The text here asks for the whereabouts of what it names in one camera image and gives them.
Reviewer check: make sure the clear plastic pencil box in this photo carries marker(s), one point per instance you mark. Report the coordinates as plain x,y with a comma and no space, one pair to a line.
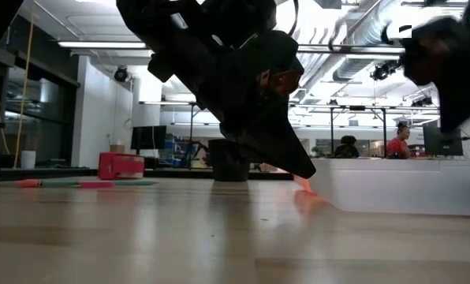
396,185

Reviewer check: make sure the black ceiling spotlight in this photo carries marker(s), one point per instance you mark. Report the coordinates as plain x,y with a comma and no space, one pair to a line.
383,71
422,102

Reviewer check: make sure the white cup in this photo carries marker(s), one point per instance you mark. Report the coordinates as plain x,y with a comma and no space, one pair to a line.
28,159

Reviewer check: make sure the orange pencil box lid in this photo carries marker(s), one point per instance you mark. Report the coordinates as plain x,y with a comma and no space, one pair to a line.
304,184

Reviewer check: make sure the pink highlighter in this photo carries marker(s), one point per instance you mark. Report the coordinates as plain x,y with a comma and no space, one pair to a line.
96,184

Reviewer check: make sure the small cardboard box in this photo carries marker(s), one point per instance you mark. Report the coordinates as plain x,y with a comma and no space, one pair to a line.
117,148

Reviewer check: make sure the red tool chest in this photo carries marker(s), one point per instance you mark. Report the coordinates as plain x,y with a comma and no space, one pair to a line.
416,150

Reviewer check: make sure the black computer monitor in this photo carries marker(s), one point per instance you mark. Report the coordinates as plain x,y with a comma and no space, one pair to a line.
148,138
442,141

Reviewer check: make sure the fluorescent ceiling light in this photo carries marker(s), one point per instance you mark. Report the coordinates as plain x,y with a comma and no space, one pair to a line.
101,45

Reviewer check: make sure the black plant pot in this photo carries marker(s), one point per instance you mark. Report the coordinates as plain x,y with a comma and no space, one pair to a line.
227,165

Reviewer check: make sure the person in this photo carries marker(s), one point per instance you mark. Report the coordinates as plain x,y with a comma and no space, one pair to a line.
347,149
397,148

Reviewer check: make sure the green pencil with orange end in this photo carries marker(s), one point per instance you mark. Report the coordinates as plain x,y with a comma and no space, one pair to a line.
53,183

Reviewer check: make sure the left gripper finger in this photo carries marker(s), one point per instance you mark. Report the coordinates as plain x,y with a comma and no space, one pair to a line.
282,150

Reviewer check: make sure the round black ceiling speaker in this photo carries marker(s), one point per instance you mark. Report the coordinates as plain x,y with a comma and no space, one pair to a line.
120,74

